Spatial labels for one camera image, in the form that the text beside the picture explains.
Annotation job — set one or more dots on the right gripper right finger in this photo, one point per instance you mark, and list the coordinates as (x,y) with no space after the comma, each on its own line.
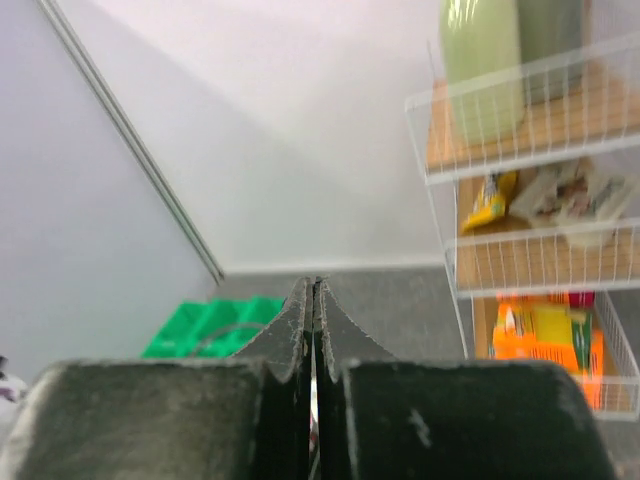
(383,418)

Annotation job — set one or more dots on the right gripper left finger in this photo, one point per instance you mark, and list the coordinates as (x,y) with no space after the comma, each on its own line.
(242,417)

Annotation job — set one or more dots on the green compartment tray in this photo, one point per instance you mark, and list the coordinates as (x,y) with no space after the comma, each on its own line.
(216,329)

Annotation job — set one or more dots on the orange snack box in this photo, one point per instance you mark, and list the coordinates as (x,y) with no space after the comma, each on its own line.
(513,338)

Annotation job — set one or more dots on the yellow snack pack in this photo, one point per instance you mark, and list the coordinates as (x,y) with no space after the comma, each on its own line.
(552,324)

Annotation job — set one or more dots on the yellow snack bag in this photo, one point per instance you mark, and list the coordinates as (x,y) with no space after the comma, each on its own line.
(492,201)

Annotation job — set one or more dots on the white snack package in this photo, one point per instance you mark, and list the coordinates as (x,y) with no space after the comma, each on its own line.
(576,199)

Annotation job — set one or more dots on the green spray bottle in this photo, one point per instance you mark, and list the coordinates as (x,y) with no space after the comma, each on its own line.
(480,44)

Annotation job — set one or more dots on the white wire shelf rack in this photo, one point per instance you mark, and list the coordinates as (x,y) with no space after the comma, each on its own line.
(542,163)

